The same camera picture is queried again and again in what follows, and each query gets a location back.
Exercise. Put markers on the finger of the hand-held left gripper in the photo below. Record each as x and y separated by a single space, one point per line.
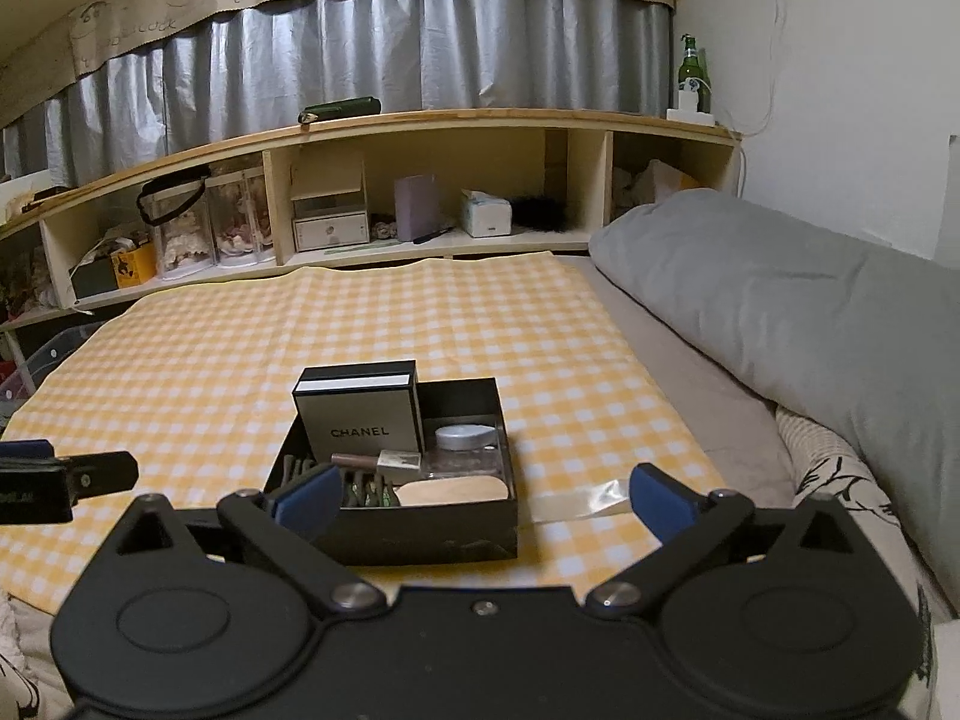
97 474
26 450

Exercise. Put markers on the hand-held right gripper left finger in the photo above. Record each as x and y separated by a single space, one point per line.
307 499

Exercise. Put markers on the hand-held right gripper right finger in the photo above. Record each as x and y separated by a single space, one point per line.
660 502

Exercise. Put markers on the brown cosmetic tube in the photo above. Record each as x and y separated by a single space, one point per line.
360 460

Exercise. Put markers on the black gift box white band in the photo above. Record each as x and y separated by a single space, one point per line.
360 420

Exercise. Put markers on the oval wooden piece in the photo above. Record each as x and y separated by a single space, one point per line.
450 491

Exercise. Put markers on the small white round container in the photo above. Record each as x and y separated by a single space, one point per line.
466 436

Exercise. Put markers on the clear plastic strip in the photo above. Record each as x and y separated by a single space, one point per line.
585 501

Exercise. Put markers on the clear storage bin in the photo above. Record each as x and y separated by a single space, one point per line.
45 360

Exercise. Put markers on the black storage box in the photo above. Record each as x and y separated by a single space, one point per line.
94 277

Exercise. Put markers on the yellow checked mat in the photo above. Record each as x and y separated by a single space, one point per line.
225 330

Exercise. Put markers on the white printed blanket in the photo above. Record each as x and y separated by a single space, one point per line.
847 480

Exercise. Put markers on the yellow box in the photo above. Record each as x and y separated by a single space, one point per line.
135 266

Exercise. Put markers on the grey pillow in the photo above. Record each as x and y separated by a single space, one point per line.
787 300

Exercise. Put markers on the small trinkets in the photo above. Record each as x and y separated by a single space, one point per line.
384 227

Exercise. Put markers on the small white drawer organizer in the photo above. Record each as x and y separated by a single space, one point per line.
330 214

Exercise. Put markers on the black pen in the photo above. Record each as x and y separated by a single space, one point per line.
433 235

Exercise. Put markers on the white bag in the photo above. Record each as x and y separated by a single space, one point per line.
652 187

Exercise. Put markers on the white tissue box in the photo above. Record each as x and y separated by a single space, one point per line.
486 216

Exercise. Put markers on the small white box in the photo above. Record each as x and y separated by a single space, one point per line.
691 115

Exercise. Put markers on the dark green case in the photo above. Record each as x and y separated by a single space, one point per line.
341 109

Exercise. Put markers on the long wooden shelf unit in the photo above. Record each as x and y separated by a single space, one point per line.
450 120

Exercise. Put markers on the green glass bottle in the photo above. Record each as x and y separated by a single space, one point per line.
693 71

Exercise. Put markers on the silver curtain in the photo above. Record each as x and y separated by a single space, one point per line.
375 52

